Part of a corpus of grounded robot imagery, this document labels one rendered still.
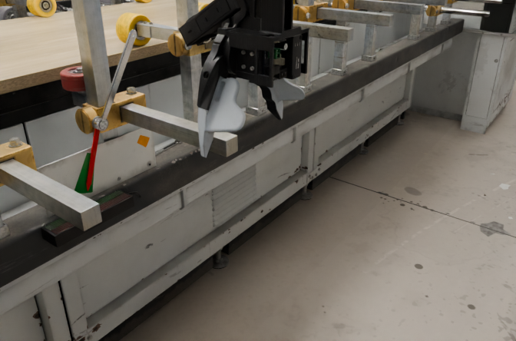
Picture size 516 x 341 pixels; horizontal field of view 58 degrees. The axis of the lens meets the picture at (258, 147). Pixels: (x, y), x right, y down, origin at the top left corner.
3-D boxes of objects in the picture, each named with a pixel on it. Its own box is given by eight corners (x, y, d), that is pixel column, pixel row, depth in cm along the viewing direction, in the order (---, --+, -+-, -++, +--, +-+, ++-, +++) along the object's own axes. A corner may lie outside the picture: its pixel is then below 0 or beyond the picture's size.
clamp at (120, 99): (147, 116, 98) (145, 93, 96) (92, 137, 88) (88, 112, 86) (130, 110, 101) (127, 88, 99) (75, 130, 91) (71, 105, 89)
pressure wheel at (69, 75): (114, 117, 104) (107, 67, 99) (83, 128, 98) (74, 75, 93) (92, 110, 108) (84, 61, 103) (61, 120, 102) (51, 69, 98)
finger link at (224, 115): (220, 162, 48) (253, 79, 49) (180, 147, 51) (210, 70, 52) (236, 169, 51) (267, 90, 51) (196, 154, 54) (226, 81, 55)
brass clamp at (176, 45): (226, 48, 112) (225, 26, 110) (185, 58, 102) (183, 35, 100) (206, 44, 115) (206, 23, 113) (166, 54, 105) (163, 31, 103)
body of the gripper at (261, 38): (269, 94, 49) (271, -28, 44) (209, 81, 54) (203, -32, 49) (308, 78, 54) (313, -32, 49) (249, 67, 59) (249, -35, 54)
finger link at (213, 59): (199, 105, 50) (229, 30, 50) (188, 102, 51) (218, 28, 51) (223, 119, 54) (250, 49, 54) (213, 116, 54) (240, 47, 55)
